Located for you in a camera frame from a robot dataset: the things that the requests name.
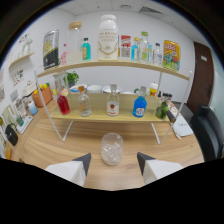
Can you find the small red liquid bottle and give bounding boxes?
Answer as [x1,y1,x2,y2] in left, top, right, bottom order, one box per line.
[57,91,71,116]

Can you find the clear bottle with orange cap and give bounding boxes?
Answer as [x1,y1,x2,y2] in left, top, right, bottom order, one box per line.
[77,85,92,118]

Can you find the clear bottle with green cap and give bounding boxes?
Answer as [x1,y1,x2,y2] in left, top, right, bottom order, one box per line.
[138,31,151,64]

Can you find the small green cup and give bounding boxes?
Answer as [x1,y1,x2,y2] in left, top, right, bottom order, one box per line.
[15,114,25,127]

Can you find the yellow cup with red lid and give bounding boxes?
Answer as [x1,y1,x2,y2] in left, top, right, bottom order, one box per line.
[149,81,159,98]

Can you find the white booklet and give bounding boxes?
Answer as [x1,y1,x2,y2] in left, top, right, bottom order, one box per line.
[171,114,194,138]

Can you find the dark brown cylinder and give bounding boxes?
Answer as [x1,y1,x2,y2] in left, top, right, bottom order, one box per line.
[166,109,177,124]

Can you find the glass jar with limes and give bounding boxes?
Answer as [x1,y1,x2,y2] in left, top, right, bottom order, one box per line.
[154,96,171,120]

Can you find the orange patterned magazine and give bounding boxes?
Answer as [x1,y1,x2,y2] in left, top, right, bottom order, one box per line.
[167,102,180,117]

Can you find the black sofa chair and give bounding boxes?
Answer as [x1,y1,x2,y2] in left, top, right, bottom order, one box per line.
[189,104,224,163]

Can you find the two-tier wooden shelf rack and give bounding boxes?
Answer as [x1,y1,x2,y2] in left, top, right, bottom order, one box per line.
[34,59,194,145]

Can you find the blue liquid bottle white label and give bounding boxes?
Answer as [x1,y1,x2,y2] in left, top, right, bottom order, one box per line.
[132,86,148,119]

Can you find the white kitchen scale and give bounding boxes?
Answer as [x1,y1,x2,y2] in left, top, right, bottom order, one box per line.
[15,114,34,135]

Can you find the black kettle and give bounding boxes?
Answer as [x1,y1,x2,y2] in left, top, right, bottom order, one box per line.
[4,123,19,147]

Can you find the clear bottle with red label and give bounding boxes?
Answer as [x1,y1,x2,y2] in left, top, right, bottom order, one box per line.
[106,84,121,117]

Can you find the orange storage basket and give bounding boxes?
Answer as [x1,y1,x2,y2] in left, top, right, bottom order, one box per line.
[31,85,54,108]

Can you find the blue rimmed noodle bowl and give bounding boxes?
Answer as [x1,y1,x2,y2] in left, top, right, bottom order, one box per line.
[69,83,88,94]

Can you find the white paper bowl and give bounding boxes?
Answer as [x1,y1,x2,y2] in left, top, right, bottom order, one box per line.
[86,84,103,94]

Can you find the red patterned bowl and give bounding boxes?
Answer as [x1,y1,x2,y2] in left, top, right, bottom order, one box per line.
[101,84,123,94]

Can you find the green potted plant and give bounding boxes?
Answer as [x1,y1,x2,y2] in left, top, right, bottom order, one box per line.
[63,70,80,88]

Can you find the clear bottle with blue cap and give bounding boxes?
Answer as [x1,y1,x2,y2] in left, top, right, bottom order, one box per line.
[152,42,163,66]

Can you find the small pink bottle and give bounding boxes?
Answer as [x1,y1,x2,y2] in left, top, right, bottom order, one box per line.
[60,43,68,66]

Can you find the black and white printed sheet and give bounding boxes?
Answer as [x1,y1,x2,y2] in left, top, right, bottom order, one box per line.
[119,46,132,60]

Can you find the small teal bottle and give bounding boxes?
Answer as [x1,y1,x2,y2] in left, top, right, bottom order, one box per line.
[81,37,92,62]

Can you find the black and yellow tall can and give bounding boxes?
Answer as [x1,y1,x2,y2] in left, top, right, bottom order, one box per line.
[42,29,61,70]

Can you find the glass jar with wooden lid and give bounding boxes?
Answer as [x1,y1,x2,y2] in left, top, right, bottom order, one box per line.
[66,21,84,65]

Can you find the large white milk bottle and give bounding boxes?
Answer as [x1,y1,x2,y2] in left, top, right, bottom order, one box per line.
[97,14,120,61]

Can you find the large ceiling vent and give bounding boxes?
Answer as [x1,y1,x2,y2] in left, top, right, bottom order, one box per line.
[138,5,164,16]

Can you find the photo collage on wall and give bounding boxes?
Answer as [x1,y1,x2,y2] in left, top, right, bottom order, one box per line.
[11,69,26,86]

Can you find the wooden wall shelf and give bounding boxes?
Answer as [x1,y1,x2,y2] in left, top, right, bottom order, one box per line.
[8,51,36,69]

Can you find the red wall poster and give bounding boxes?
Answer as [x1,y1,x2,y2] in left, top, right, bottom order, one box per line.
[120,34,132,48]

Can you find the colourful wall stickers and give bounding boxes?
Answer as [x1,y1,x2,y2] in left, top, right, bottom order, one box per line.
[18,33,33,44]

